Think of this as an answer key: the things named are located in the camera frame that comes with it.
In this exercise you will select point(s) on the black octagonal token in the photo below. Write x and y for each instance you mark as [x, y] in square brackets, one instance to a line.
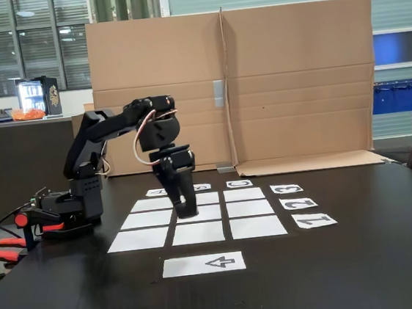
[188, 211]

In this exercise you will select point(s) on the white paper grid square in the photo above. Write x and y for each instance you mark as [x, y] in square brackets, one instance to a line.
[258, 227]
[138, 239]
[208, 198]
[250, 208]
[197, 233]
[210, 213]
[146, 219]
[244, 194]
[148, 205]

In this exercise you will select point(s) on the paper sheet letter B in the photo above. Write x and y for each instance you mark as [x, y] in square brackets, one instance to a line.
[203, 187]

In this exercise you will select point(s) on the paper sheet letter A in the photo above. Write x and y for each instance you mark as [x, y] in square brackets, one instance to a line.
[154, 192]

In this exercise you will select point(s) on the grey tape piece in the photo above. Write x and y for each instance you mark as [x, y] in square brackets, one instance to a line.
[225, 168]

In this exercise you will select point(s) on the paper sheet letter C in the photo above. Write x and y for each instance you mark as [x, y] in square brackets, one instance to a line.
[239, 183]

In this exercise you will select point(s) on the grey tape strip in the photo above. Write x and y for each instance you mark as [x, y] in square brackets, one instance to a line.
[219, 93]

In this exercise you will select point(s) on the white arrow paper sheet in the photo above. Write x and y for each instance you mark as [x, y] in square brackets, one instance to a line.
[221, 263]

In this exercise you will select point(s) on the paper sheet number 3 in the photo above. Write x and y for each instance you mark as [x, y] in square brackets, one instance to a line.
[287, 188]

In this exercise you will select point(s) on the large brown cardboard panel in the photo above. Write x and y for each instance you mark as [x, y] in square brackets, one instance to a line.
[297, 41]
[155, 56]

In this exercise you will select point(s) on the paper sheet number 2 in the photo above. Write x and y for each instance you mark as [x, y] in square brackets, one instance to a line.
[298, 203]

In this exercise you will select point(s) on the paper sheet number 1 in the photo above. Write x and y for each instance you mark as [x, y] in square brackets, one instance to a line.
[314, 221]

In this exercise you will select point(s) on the black mini fridge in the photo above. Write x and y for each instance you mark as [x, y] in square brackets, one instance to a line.
[50, 95]

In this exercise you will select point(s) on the red black table clamp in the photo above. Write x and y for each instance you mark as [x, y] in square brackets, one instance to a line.
[22, 219]

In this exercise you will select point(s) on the orange snack bag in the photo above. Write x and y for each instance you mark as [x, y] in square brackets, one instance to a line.
[28, 114]

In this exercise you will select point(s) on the dark brown counter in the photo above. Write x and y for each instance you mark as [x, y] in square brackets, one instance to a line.
[0, 165]

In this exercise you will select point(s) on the blue foosball table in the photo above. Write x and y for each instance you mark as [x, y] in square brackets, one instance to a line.
[399, 99]

